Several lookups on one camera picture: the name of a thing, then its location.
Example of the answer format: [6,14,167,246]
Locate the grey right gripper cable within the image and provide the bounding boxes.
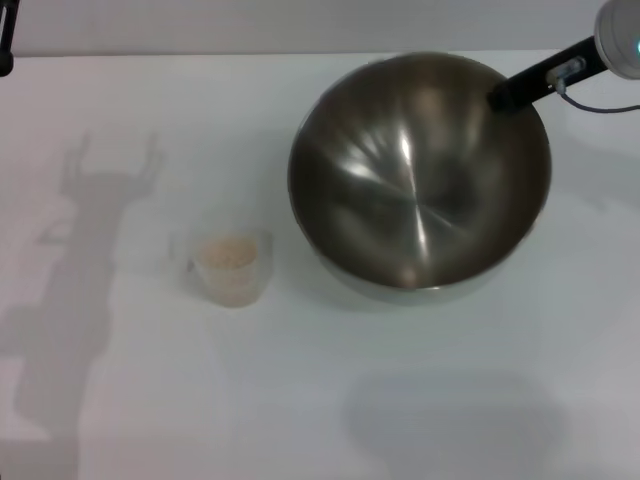
[546,56,640,114]

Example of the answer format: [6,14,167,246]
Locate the white uncooked rice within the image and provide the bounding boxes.
[197,237,257,269]

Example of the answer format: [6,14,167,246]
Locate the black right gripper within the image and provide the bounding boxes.
[487,37,604,114]

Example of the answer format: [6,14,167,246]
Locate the stainless steel mixing bowl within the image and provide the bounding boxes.
[287,51,554,305]

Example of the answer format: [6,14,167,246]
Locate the transparent plastic measuring cup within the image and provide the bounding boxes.
[169,230,275,307]

